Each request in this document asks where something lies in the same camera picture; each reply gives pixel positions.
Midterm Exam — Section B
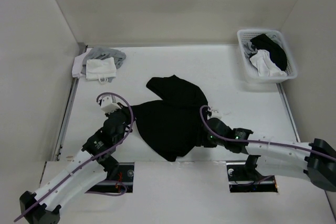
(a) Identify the grey tank top in basket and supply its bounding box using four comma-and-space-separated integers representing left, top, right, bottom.
243, 41, 258, 59

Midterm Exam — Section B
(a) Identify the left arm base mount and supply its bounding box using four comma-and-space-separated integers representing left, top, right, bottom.
88, 163, 135, 195

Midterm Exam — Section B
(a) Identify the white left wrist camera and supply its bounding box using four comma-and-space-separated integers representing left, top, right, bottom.
99, 95, 121, 114

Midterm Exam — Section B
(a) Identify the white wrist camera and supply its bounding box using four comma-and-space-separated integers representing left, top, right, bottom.
99, 95, 121, 114
209, 109, 222, 119

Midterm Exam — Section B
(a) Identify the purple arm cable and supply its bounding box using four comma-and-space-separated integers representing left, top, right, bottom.
199, 104, 336, 162
13, 92, 136, 222

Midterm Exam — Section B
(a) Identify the white tank top under stack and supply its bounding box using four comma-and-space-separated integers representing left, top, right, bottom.
71, 52, 87, 79

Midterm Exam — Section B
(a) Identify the left metal table rail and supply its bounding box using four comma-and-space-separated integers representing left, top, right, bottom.
54, 42, 88, 162

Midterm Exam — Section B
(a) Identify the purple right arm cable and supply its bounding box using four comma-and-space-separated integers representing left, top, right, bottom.
199, 104, 336, 162

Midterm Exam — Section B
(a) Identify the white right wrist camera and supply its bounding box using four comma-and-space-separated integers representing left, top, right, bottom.
209, 109, 222, 119

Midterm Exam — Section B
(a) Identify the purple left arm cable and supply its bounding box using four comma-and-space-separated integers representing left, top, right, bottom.
13, 92, 136, 222

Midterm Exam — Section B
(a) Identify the black tank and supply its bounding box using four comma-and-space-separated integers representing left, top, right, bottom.
250, 34, 288, 71
132, 75, 208, 162

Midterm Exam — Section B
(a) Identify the folded grey tank top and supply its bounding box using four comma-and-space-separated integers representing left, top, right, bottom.
82, 47, 127, 82

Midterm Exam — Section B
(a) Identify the black tank top in basket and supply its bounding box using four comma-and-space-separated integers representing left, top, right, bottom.
250, 34, 288, 71

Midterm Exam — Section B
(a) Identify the folded white tank top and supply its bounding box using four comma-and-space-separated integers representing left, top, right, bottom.
86, 58, 117, 84

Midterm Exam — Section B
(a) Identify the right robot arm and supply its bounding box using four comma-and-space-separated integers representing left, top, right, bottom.
202, 118, 335, 192

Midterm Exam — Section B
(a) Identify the white tank top in basket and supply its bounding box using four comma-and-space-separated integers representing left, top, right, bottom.
249, 49, 287, 77

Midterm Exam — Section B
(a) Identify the white plastic laundry basket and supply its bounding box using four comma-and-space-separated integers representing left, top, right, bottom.
237, 28, 298, 83

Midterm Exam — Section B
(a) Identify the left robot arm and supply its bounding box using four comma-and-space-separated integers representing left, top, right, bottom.
16, 108, 134, 223

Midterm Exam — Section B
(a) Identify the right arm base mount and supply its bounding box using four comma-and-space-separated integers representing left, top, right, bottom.
226, 155, 278, 193

